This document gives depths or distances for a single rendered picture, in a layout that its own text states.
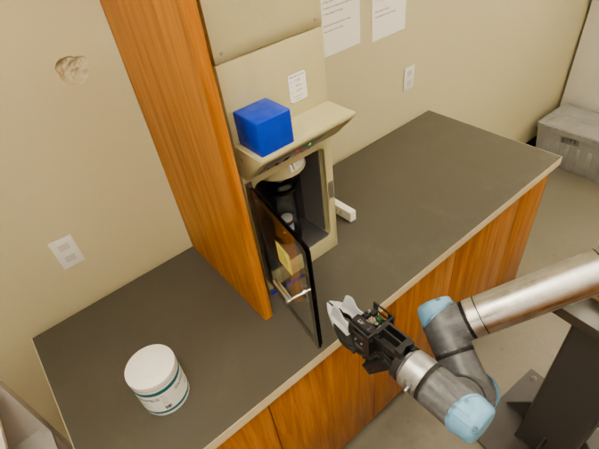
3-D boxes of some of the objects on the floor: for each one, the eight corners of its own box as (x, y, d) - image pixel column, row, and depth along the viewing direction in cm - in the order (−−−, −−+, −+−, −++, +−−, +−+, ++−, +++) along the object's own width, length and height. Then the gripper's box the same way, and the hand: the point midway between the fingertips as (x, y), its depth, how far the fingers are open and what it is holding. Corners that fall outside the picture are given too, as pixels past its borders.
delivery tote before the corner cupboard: (525, 158, 344) (536, 121, 322) (554, 138, 361) (566, 101, 339) (605, 190, 305) (623, 150, 283) (633, 166, 322) (652, 127, 300)
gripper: (425, 333, 76) (342, 271, 90) (391, 364, 73) (309, 295, 86) (422, 359, 82) (344, 297, 95) (389, 390, 78) (313, 321, 91)
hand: (332, 308), depth 92 cm, fingers closed
